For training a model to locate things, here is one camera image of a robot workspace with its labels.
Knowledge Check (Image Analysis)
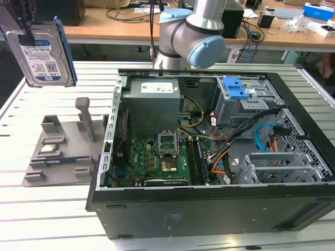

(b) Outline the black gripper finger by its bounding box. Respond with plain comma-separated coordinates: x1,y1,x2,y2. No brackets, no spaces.
19,24,37,47

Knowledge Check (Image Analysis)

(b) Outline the hard disk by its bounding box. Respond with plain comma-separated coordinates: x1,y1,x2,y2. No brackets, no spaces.
5,15,78,88

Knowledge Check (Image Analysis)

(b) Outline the metal disk bay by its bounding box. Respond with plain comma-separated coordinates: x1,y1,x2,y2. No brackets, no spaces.
234,152,327,186

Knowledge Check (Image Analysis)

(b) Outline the black computer tower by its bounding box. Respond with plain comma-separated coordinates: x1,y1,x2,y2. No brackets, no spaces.
33,0,86,26

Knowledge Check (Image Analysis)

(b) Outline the long wooden desk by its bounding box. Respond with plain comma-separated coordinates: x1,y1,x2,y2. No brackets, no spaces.
0,6,335,62

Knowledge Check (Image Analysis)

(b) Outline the silver CPU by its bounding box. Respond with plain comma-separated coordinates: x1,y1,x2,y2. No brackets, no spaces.
39,144,59,154

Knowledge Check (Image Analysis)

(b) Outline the grey parts rack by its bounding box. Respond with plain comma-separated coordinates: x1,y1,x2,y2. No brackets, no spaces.
22,97,109,188

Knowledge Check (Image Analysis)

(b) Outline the RAM stick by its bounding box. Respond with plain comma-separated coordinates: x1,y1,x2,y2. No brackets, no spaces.
44,156,91,164

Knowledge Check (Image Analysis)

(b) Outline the grey power supply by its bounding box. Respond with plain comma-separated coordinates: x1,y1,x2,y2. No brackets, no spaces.
121,78,185,139

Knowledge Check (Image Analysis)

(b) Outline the green motherboard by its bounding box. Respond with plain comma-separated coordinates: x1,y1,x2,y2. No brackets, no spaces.
111,137,218,188

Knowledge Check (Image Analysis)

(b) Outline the metal socket cover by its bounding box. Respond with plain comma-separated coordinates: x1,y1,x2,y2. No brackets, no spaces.
157,130,179,157

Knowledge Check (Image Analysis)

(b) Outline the CPU socket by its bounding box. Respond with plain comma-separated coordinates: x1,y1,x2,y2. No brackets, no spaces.
161,159,177,173

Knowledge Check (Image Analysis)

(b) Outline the black graphics card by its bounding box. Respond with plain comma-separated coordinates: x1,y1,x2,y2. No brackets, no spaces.
135,177,189,187

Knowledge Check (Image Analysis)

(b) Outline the tall black box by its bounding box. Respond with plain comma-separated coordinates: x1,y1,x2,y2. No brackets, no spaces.
222,5,244,39

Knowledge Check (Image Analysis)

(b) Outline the blue plastic drive latch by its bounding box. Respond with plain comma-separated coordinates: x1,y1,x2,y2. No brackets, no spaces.
222,76,249,99

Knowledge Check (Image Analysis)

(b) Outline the grey metal drive cage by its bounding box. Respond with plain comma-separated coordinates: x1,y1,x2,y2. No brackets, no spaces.
213,77,286,127

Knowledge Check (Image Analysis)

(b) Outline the small black box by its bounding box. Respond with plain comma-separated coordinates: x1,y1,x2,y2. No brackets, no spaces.
257,13,275,29

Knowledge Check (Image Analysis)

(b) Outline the black PC case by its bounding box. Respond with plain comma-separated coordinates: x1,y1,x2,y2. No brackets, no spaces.
85,68,335,240

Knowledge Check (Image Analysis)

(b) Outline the flat grey box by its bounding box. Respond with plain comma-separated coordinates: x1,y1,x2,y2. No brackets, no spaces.
273,7,306,20

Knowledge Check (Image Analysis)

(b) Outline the clear plastic bag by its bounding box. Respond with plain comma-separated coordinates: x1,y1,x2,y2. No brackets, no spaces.
284,14,319,34

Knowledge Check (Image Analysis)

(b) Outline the blue cardboard box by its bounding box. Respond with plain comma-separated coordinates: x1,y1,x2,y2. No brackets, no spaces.
303,2,335,21

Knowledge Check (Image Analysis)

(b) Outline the white flat box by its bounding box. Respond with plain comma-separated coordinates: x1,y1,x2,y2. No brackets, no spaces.
312,22,335,39

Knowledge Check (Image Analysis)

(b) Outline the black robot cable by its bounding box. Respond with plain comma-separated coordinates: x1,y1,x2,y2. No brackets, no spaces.
148,0,164,62

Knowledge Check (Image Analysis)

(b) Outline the locking lever wire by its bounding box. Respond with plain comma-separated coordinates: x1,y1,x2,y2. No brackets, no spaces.
175,129,184,157

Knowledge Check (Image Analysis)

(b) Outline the yellow wire bundle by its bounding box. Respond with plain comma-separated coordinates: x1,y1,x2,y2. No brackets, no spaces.
177,96,205,129

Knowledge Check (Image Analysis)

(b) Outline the multicolour power wire bundle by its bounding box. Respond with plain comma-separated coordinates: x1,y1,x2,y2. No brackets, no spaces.
180,128,230,142

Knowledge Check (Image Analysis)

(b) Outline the black cable bundle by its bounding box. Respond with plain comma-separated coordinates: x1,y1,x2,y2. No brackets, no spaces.
208,107,286,168

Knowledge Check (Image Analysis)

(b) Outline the blue flat data wire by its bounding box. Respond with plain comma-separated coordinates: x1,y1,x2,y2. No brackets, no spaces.
255,124,283,153

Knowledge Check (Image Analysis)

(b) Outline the red orange power wire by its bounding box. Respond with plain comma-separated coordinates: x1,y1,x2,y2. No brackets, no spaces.
269,132,279,153

